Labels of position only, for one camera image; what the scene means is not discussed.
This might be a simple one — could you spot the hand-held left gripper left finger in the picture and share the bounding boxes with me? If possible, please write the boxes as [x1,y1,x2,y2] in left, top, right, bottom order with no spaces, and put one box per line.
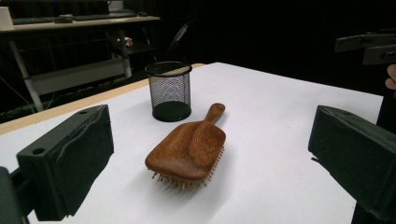
[16,104,115,222]

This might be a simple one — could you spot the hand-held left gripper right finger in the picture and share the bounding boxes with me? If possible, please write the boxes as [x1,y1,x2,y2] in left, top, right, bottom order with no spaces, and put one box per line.
[307,105,396,222]

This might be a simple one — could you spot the wooden paddle hairbrush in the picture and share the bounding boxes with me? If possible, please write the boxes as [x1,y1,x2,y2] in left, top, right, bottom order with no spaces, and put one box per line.
[144,102,227,191]

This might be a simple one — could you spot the black mesh pen cup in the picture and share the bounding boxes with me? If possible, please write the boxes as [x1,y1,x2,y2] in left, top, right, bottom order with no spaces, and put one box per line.
[144,61,193,123]

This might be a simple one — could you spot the white-framed wooden desk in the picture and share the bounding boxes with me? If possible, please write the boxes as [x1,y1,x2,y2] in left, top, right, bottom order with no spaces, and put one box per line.
[0,15,162,114]

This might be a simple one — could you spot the white table mat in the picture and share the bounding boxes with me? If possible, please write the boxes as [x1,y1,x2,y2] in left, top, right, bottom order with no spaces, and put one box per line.
[0,62,385,224]

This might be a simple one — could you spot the short dark keyboard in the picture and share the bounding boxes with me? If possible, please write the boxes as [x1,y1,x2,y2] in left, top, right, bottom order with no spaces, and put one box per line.
[12,17,56,26]

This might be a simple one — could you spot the long dark keyboard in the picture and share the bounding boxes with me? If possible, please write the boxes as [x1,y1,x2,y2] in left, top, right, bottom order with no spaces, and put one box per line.
[72,11,138,22]

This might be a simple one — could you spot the white paper cup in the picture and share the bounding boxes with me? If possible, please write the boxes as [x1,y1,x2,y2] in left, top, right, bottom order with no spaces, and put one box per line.
[0,7,15,32]

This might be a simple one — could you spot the black folding chair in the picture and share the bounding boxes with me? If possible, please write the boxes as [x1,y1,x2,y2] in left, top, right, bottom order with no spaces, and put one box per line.
[163,18,202,63]

